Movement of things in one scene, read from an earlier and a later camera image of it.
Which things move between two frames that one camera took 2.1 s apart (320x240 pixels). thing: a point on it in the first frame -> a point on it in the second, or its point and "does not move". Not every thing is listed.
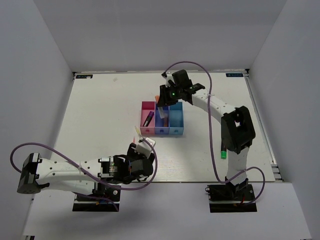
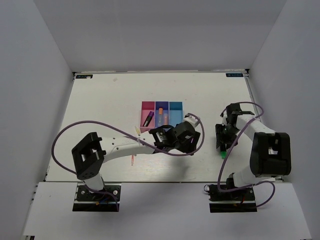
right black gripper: (164, 99) -> (220, 137)
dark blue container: (162, 125) does not move
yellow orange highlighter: (166, 122) does not move
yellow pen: (139, 134) does not move
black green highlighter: (223, 151) does not move
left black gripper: (131, 152) -> (191, 147)
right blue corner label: (234, 74) does not move
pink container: (147, 107) does not move
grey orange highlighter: (160, 108) -> (160, 117)
